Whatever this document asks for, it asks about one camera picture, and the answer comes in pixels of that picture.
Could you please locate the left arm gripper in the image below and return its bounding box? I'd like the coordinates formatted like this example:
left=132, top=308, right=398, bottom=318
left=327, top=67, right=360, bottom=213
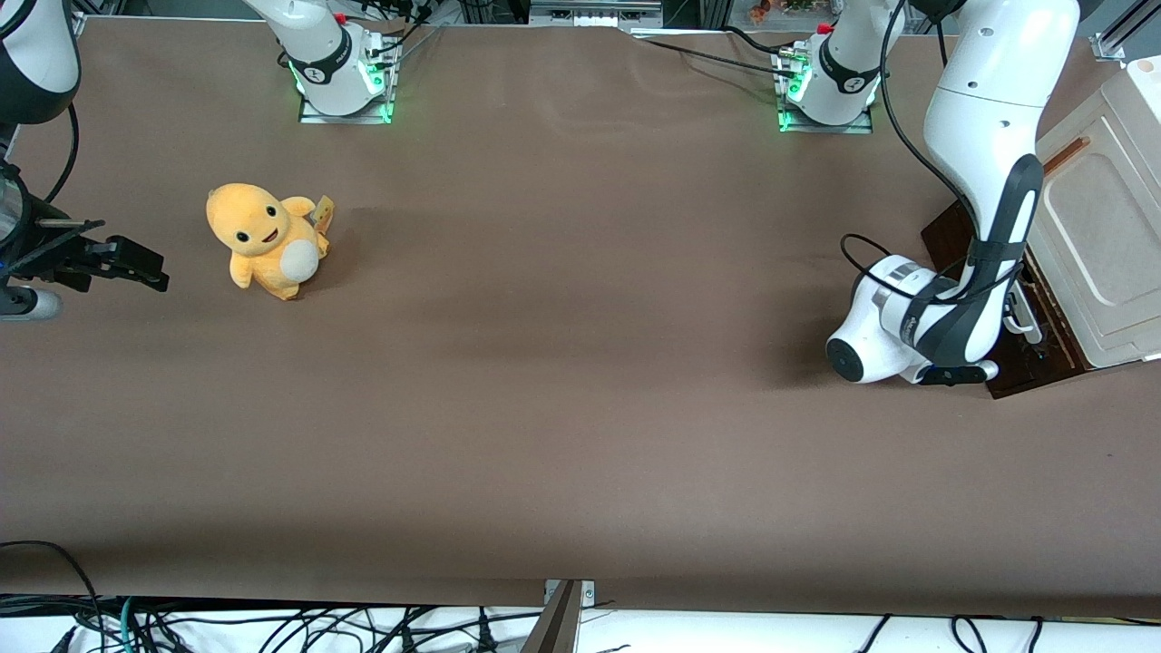
left=1002, top=286, right=1042, bottom=335

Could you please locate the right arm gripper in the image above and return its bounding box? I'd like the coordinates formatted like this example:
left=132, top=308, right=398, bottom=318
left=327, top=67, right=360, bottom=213
left=7, top=216, right=171, bottom=293

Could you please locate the yellow plush toy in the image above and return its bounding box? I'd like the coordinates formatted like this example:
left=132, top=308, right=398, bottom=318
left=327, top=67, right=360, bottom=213
left=205, top=182, right=337, bottom=302

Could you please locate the aluminium corner profile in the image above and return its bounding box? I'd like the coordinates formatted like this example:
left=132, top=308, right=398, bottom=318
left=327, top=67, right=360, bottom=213
left=1093, top=0, right=1161, bottom=63

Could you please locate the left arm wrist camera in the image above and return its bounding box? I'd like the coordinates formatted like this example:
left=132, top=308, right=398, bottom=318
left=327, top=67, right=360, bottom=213
left=916, top=360, right=1000, bottom=388

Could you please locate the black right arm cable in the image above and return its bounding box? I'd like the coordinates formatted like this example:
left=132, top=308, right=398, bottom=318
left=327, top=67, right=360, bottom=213
left=44, top=102, right=81, bottom=205

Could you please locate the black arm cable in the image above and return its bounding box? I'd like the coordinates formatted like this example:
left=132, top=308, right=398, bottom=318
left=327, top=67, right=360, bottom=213
left=44, top=102, right=81, bottom=205
left=839, top=0, right=1021, bottom=305

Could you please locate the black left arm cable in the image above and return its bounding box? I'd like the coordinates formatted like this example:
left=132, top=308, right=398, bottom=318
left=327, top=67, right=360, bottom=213
left=839, top=0, right=1021, bottom=305

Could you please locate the black looped floor cable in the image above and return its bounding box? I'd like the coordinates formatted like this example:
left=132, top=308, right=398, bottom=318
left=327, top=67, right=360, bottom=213
left=0, top=541, right=105, bottom=653

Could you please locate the black table cable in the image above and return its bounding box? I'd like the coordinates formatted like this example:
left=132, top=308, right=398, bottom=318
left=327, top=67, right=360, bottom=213
left=626, top=27, right=799, bottom=78

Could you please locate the aluminium frame rail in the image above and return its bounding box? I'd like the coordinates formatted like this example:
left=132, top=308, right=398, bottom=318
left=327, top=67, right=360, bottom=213
left=531, top=0, right=663, bottom=28

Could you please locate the table edge clamp bracket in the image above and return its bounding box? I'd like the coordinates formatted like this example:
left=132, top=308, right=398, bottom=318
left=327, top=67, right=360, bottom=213
left=522, top=579, right=597, bottom=653

